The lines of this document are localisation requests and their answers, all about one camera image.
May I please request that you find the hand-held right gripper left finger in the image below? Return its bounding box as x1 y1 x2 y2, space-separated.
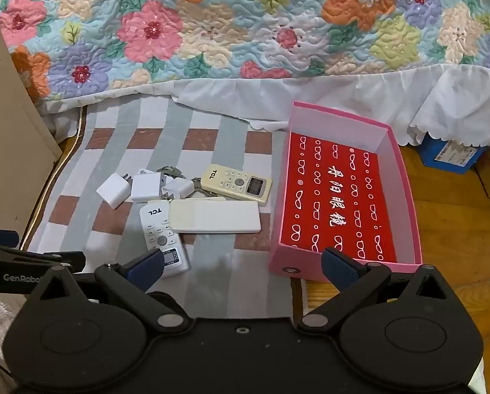
29 250 193 336

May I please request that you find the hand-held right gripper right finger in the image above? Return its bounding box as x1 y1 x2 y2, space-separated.
296 247 455 337

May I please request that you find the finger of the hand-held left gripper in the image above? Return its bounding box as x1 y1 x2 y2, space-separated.
0 246 86 274
0 227 20 249

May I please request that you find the white remote control with screen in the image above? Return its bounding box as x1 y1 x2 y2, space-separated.
139 200 191 278

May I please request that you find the pink cardboard box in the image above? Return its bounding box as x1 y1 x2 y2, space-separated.
268 101 424 283

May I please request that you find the plain white remote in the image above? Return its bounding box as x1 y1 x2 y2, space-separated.
169 198 262 234

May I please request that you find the bunch of metal keys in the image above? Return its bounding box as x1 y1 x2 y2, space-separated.
155 165 204 193

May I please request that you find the yellowed remote control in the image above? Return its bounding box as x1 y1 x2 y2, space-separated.
200 164 273 207

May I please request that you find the red printed box liner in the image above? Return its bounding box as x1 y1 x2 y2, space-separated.
280 131 397 264

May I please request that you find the beige cabinet panel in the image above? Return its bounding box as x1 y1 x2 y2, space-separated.
0 25 62 251

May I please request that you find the grey brown checkered mat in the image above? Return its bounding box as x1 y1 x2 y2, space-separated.
19 92 310 321

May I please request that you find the blue cardboard box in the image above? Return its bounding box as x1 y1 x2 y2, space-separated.
417 131 486 176

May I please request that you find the white bed sheet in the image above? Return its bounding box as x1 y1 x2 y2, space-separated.
39 63 490 147

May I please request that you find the floral quilted bedspread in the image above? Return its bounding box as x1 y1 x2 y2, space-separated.
0 0 490 103

